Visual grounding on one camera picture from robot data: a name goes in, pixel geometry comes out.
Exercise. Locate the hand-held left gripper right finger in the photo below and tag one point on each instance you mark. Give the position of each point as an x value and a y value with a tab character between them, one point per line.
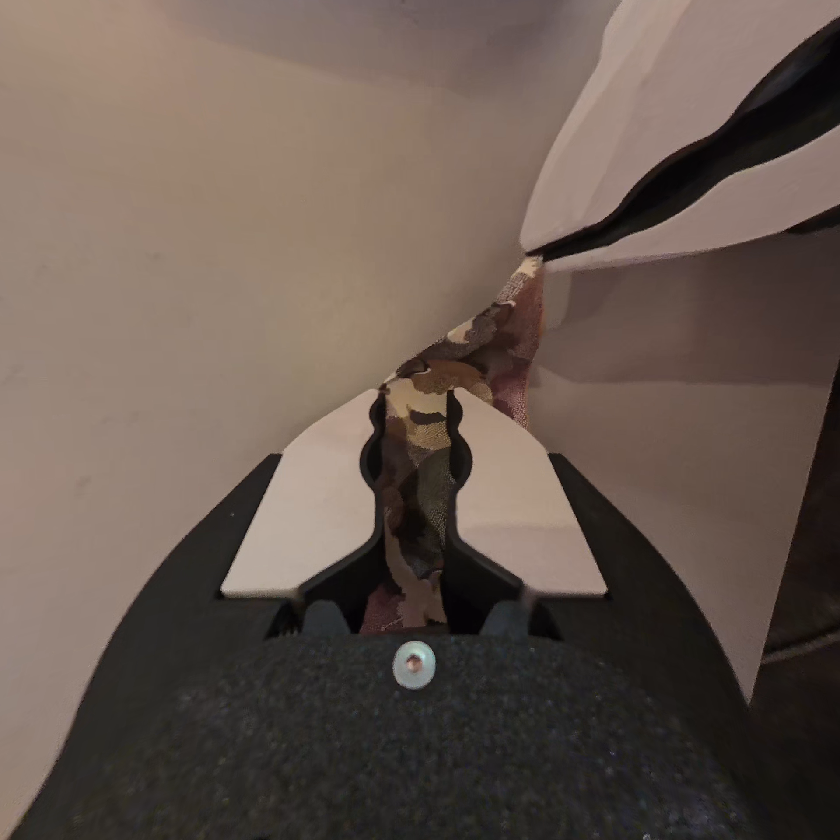
525	518

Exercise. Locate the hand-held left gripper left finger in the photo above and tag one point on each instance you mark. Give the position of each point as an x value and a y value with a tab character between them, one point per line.
308	518

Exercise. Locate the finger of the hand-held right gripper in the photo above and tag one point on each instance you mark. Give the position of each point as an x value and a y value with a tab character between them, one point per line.
722	216
656	85

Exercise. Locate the bird patterned origami paper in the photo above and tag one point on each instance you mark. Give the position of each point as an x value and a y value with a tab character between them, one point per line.
420	459

